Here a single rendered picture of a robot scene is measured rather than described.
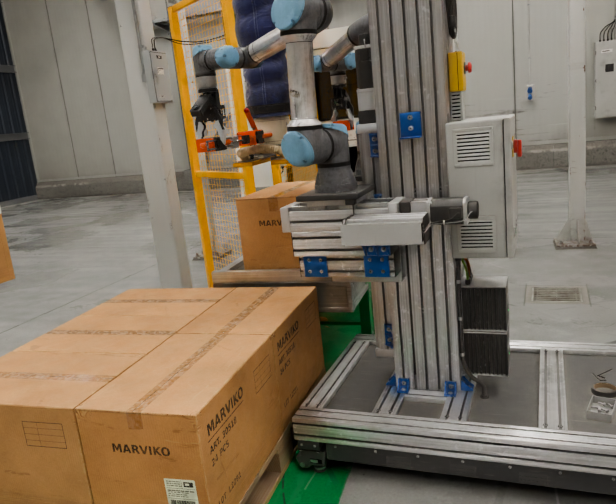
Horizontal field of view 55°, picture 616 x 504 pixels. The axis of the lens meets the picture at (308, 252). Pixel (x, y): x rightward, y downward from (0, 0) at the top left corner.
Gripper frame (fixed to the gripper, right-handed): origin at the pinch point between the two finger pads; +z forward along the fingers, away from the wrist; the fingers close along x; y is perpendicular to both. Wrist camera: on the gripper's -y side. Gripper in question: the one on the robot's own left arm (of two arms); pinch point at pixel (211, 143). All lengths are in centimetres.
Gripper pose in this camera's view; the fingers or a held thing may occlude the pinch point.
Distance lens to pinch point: 231.4
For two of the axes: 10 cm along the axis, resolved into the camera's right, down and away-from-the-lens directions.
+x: -9.3, 0.1, 3.6
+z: 1.0, 9.7, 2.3
